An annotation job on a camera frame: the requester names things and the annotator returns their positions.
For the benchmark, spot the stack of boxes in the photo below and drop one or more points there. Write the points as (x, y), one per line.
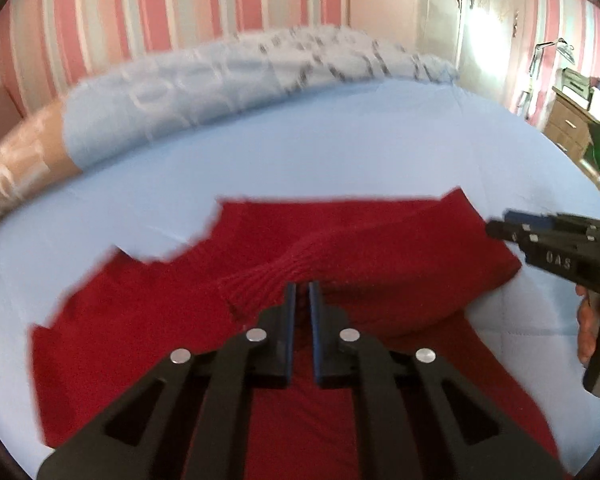
(577, 87)

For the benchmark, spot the patterned blue and brown quilt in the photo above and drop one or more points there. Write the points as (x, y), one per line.
(180, 95)

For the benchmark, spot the wooden cabinet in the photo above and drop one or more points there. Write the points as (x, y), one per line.
(567, 122)

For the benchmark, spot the person's right hand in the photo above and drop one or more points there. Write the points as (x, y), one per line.
(585, 325)

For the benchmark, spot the red knitted sweater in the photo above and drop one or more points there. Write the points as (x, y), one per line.
(380, 260)

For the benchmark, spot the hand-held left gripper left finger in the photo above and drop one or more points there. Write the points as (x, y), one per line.
(291, 310)

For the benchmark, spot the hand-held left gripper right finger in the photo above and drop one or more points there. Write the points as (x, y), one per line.
(314, 320)

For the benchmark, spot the white wardrobe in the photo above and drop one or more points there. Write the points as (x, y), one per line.
(445, 20)

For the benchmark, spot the desk lamp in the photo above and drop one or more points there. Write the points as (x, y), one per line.
(560, 45)

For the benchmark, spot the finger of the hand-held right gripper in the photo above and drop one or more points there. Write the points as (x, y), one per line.
(527, 219)
(505, 234)

